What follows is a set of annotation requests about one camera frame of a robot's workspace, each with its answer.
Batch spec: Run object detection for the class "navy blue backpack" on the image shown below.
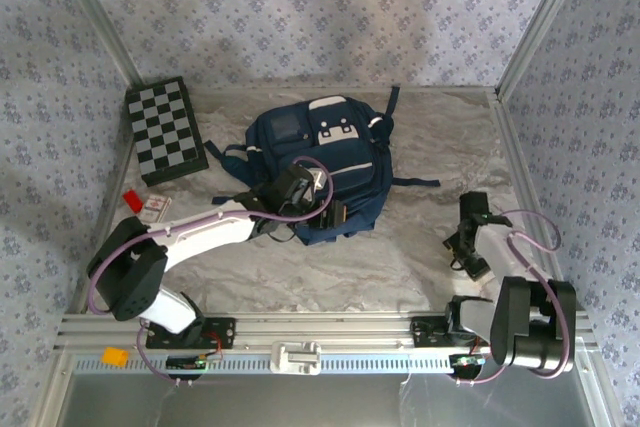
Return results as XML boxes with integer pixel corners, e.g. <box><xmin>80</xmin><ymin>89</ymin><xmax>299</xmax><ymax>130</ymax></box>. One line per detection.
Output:
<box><xmin>203</xmin><ymin>85</ymin><xmax>441</xmax><ymax>247</ymax></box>

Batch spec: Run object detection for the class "right circuit board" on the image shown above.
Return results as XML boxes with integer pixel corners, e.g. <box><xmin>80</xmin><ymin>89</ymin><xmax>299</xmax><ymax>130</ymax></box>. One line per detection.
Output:
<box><xmin>448</xmin><ymin>353</ymin><xmax>486</xmax><ymax>369</ymax></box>

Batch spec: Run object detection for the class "circuit board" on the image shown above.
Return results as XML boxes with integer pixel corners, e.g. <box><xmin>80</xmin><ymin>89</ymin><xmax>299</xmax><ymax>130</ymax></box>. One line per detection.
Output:
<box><xmin>165</xmin><ymin>354</ymin><xmax>209</xmax><ymax>372</ymax></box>
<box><xmin>448</xmin><ymin>353</ymin><xmax>486</xmax><ymax>369</ymax></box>

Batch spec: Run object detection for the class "playing card box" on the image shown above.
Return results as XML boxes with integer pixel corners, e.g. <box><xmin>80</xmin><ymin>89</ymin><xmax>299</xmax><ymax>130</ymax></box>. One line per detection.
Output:
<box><xmin>139</xmin><ymin>194</ymin><xmax>173</xmax><ymax>222</ymax></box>

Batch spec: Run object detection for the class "black grey chessboard box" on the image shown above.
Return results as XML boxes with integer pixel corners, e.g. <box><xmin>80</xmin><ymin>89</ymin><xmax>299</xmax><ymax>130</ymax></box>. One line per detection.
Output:
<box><xmin>123</xmin><ymin>76</ymin><xmax>210</xmax><ymax>189</ymax></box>

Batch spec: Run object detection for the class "white plastic latch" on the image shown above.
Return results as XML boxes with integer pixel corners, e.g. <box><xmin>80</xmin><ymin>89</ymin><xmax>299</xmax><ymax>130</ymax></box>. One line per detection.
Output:
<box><xmin>269</xmin><ymin>340</ymin><xmax>323</xmax><ymax>376</ymax></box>

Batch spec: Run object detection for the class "small red block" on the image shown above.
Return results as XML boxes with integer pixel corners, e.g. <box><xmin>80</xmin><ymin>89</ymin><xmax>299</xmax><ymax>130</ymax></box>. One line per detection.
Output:
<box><xmin>122</xmin><ymin>189</ymin><xmax>145</xmax><ymax>214</ymax></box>

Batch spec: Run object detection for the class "grey metal panel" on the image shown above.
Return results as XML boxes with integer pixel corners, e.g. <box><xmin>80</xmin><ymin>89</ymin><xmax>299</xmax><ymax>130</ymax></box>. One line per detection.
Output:
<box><xmin>54</xmin><ymin>371</ymin><xmax>601</xmax><ymax>427</ymax></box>

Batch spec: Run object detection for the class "left circuit board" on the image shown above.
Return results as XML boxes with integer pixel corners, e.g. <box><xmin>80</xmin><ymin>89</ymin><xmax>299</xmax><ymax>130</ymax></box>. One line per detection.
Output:
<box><xmin>165</xmin><ymin>354</ymin><xmax>209</xmax><ymax>372</ymax></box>

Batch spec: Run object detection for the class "orange block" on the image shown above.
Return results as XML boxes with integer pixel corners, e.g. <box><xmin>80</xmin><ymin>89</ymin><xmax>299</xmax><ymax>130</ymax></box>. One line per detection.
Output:
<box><xmin>101</xmin><ymin>347</ymin><xmax>130</xmax><ymax>367</ymax></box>

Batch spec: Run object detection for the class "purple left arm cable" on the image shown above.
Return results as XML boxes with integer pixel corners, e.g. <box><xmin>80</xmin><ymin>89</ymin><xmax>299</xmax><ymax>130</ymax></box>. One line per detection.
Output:
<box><xmin>88</xmin><ymin>155</ymin><xmax>336</xmax><ymax>318</ymax></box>

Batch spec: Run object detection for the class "aluminium right side rail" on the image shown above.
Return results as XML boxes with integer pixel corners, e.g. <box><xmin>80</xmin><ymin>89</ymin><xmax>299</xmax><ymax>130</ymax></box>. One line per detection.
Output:
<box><xmin>492</xmin><ymin>89</ymin><xmax>586</xmax><ymax>313</ymax></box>

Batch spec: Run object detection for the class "aluminium rail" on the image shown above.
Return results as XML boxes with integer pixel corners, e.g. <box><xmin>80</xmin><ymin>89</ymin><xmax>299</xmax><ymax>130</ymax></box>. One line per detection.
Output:
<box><xmin>492</xmin><ymin>89</ymin><xmax>586</xmax><ymax>313</ymax></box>
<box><xmin>67</xmin><ymin>89</ymin><xmax>144</xmax><ymax>316</ymax></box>
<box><xmin>54</xmin><ymin>311</ymin><xmax>599</xmax><ymax>351</ymax></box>
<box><xmin>187</xmin><ymin>85</ymin><xmax>499</xmax><ymax>97</ymax></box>

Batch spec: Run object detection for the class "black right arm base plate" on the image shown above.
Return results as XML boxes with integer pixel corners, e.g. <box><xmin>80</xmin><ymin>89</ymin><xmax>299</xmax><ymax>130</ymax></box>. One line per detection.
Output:
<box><xmin>410</xmin><ymin>316</ymin><xmax>504</xmax><ymax>348</ymax></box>

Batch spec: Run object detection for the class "aluminium front rail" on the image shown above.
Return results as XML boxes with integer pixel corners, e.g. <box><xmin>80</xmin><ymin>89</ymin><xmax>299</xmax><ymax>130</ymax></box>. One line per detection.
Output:
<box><xmin>54</xmin><ymin>311</ymin><xmax>599</xmax><ymax>351</ymax></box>

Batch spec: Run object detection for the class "aluminium back rail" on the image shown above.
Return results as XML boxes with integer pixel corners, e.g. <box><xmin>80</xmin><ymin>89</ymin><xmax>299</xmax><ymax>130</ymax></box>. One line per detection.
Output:
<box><xmin>187</xmin><ymin>85</ymin><xmax>499</xmax><ymax>97</ymax></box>

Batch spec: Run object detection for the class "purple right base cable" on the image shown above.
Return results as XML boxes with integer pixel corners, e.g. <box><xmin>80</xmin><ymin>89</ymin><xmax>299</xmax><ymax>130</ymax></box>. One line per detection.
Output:
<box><xmin>452</xmin><ymin>341</ymin><xmax>506</xmax><ymax>387</ymax></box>

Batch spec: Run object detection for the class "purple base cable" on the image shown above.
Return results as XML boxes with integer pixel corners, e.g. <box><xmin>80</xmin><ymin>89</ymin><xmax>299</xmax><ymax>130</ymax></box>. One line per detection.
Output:
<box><xmin>134</xmin><ymin>319</ymin><xmax>224</xmax><ymax>387</ymax></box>
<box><xmin>452</xmin><ymin>341</ymin><xmax>506</xmax><ymax>387</ymax></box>

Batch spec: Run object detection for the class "grey slotted cable duct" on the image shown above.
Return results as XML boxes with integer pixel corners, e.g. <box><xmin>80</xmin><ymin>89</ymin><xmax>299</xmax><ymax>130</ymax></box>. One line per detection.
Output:
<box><xmin>74</xmin><ymin>354</ymin><xmax>594</xmax><ymax>376</ymax></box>

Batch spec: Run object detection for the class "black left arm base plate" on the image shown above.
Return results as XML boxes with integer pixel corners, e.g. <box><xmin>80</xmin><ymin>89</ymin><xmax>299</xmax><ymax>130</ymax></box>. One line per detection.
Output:
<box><xmin>145</xmin><ymin>316</ymin><xmax>237</xmax><ymax>351</ymax></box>

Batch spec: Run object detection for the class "aluminium left side rail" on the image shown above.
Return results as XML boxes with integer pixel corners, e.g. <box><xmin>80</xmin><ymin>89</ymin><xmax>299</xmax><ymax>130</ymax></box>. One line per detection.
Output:
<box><xmin>67</xmin><ymin>89</ymin><xmax>144</xmax><ymax>316</ymax></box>

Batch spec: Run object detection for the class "aluminium right corner post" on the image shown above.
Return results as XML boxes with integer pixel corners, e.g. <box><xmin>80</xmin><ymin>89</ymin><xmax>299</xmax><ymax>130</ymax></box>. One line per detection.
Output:
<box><xmin>494</xmin><ymin>0</ymin><xmax>596</xmax><ymax>103</ymax></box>

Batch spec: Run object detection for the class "aluminium corner post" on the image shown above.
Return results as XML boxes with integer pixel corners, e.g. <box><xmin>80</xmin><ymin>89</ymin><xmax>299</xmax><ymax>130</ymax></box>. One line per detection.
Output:
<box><xmin>494</xmin><ymin>0</ymin><xmax>596</xmax><ymax>103</ymax></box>
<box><xmin>47</xmin><ymin>0</ymin><xmax>146</xmax><ymax>91</ymax></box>

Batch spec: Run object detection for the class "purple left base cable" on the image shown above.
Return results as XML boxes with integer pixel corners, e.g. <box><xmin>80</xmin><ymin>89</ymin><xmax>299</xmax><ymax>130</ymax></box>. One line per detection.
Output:
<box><xmin>134</xmin><ymin>319</ymin><xmax>224</xmax><ymax>387</ymax></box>

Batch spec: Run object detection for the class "aluminium left corner post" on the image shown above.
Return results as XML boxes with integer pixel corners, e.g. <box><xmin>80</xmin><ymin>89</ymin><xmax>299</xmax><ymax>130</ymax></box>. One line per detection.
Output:
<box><xmin>47</xmin><ymin>0</ymin><xmax>146</xmax><ymax>91</ymax></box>

